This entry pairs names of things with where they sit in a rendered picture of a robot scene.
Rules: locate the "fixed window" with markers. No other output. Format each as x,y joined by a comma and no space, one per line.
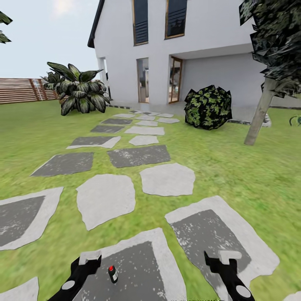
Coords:
143,78

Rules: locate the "door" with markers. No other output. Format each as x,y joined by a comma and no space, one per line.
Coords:
175,79

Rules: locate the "pesticide atomizer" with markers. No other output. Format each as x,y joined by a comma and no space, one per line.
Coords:
113,274

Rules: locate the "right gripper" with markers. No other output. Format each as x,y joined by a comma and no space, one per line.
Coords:
216,266

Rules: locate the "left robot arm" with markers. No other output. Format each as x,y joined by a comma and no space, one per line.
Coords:
71,290

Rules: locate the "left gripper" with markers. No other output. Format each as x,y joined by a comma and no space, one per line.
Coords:
88,269

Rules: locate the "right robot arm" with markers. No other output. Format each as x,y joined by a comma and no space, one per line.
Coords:
226,266

